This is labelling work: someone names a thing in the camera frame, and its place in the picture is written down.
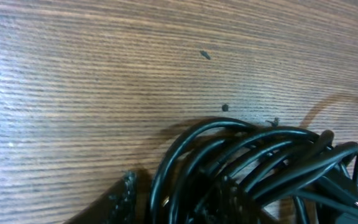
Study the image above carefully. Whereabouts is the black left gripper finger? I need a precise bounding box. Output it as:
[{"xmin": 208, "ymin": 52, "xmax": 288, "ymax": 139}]
[{"xmin": 65, "ymin": 171, "xmax": 137, "ymax": 224}]

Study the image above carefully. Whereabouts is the black cable bundle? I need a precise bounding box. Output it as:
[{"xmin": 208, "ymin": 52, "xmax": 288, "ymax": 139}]
[{"xmin": 149, "ymin": 96, "xmax": 358, "ymax": 224}]

